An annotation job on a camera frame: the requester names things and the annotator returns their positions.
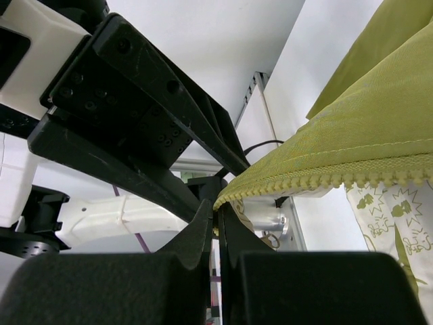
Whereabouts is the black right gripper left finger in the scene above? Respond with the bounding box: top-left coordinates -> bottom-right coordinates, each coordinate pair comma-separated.
1,200 -> 212,324

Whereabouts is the aluminium table frame rail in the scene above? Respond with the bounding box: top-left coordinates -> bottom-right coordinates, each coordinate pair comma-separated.
235,70 -> 270,126

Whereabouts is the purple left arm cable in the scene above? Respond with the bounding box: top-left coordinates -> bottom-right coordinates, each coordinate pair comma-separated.
113,182 -> 153,255

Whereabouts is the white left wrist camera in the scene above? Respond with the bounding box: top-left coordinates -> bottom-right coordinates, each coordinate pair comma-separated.
1,1 -> 88,121

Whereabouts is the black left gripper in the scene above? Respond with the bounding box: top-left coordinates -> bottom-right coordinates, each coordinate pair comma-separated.
27,14 -> 249,223

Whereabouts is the olive green jacket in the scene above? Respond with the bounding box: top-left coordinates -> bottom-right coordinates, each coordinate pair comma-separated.
212,0 -> 433,295

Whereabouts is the left aluminium base plate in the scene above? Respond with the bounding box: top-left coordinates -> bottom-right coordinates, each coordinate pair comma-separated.
243,196 -> 306,252

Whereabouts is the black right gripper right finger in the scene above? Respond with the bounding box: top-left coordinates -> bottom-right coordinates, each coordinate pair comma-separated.
218,204 -> 426,324

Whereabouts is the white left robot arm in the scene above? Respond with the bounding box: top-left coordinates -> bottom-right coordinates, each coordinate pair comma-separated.
1,3 -> 248,259

